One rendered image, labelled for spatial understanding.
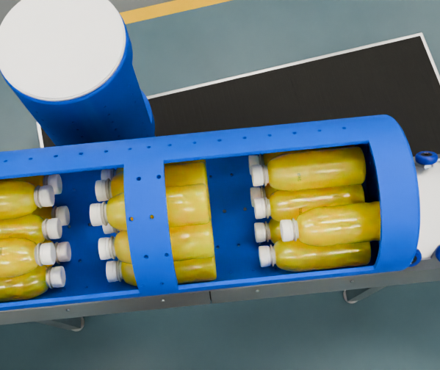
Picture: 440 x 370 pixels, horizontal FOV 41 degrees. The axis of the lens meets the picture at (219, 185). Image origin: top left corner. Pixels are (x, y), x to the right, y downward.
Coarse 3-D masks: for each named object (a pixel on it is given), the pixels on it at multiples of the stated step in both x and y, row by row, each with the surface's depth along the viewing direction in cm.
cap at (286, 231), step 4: (284, 220) 104; (288, 220) 104; (280, 224) 105; (284, 224) 103; (288, 224) 103; (280, 228) 106; (284, 228) 102; (288, 228) 102; (292, 228) 103; (284, 232) 102; (288, 232) 102; (292, 232) 103; (284, 236) 103; (288, 236) 103; (292, 236) 103; (284, 240) 103; (288, 240) 103
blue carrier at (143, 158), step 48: (96, 144) 103; (144, 144) 100; (192, 144) 99; (240, 144) 98; (288, 144) 97; (336, 144) 97; (384, 144) 96; (144, 192) 93; (240, 192) 120; (384, 192) 93; (96, 240) 119; (144, 240) 93; (240, 240) 118; (384, 240) 95; (48, 288) 112; (96, 288) 111; (144, 288) 99; (192, 288) 101
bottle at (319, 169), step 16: (272, 160) 106; (288, 160) 104; (304, 160) 104; (320, 160) 104; (336, 160) 104; (352, 160) 104; (272, 176) 105; (288, 176) 104; (304, 176) 104; (320, 176) 104; (336, 176) 104; (352, 176) 104
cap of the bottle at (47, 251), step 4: (44, 244) 103; (48, 244) 103; (52, 244) 104; (40, 248) 102; (44, 248) 102; (48, 248) 102; (52, 248) 104; (40, 252) 102; (44, 252) 102; (48, 252) 102; (52, 252) 104; (40, 256) 102; (44, 256) 102; (48, 256) 102; (52, 256) 104; (40, 260) 102; (44, 260) 102; (48, 260) 102; (52, 260) 103; (44, 264) 103; (48, 264) 103
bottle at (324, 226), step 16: (320, 208) 103; (336, 208) 103; (352, 208) 102; (368, 208) 102; (304, 224) 102; (320, 224) 101; (336, 224) 101; (352, 224) 101; (368, 224) 101; (304, 240) 103; (320, 240) 102; (336, 240) 102; (352, 240) 102; (368, 240) 103
